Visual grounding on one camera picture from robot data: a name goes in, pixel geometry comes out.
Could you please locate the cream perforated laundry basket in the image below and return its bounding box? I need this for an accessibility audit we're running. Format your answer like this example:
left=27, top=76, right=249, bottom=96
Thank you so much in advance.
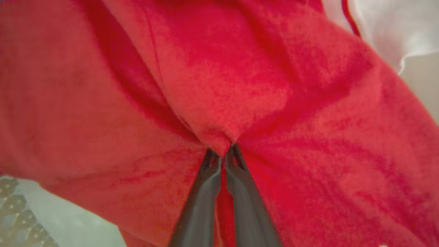
left=0, top=175, right=59, bottom=247

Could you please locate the white cloth sheet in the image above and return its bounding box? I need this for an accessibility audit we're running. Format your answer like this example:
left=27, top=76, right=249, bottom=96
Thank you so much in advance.
left=322, top=0, right=439, bottom=74

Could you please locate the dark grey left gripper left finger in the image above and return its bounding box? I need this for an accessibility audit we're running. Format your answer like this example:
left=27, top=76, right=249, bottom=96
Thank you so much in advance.
left=168, top=149, right=222, bottom=247

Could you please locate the red clothing item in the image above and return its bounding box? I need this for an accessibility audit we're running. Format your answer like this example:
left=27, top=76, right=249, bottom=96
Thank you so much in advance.
left=0, top=0, right=439, bottom=247

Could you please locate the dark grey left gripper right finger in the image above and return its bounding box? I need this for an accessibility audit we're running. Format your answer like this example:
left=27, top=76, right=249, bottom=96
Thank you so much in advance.
left=225, top=144, right=284, bottom=247

